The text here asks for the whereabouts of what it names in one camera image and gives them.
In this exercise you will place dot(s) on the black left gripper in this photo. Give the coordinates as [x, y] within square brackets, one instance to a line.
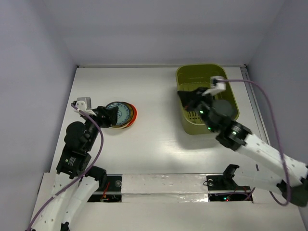
[110, 117]

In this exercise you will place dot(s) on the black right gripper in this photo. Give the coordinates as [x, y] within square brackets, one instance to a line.
[196, 98]

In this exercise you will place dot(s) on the blue patterned plate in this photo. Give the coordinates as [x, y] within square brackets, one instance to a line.
[123, 114]

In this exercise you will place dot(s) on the orange plate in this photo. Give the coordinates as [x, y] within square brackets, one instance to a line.
[135, 113]

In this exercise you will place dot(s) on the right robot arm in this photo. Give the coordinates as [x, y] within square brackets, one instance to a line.
[276, 173]

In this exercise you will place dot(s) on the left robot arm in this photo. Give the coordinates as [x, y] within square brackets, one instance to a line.
[77, 178]

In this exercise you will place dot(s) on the green dish rack tub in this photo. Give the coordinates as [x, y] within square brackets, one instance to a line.
[190, 77]

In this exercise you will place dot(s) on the silver taped base panel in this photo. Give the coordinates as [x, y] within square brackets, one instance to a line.
[164, 188]

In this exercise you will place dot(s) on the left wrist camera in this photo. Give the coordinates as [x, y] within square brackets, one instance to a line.
[82, 104]

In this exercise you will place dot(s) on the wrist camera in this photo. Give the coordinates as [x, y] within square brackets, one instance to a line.
[82, 104]
[217, 85]

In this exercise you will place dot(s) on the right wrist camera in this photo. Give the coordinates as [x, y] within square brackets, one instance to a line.
[217, 85]

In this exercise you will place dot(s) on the aluminium side rail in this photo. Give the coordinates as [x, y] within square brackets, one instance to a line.
[257, 113]

